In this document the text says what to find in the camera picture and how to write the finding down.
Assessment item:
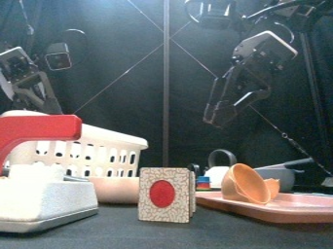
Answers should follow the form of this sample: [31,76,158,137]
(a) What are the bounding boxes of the large orange egg half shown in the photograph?
[219,162,273,205]

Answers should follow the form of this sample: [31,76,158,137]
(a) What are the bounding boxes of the small orange egg half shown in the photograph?
[262,178,282,200]

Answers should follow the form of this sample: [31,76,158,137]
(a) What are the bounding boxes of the white plastic laundry basket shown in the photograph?
[8,123,150,179]

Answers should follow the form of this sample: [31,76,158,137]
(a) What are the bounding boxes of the colourful stacked toy cups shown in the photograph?
[195,175,212,192]

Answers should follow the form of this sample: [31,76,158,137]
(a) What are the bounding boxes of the red and white toy mixer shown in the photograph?
[0,110,100,233]

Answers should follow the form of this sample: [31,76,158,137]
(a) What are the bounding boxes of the patterned box with red circle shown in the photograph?
[136,166,198,225]

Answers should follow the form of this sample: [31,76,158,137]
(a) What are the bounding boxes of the pink plastic tray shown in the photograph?
[194,190,333,225]

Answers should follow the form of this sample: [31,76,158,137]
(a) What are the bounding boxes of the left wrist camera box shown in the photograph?
[44,42,73,72]

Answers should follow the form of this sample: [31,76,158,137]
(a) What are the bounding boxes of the thin diagonal brace cable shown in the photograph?
[71,18,194,115]
[126,0,333,178]

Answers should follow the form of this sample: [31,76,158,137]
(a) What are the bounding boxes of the vertical metal frame pole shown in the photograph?
[162,0,170,168]

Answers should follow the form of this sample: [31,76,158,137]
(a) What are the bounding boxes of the white kettle with black handle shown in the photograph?
[203,148,239,190]

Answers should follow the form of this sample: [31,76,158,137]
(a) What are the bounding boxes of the grey pot with black handle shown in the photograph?
[253,157,315,194]

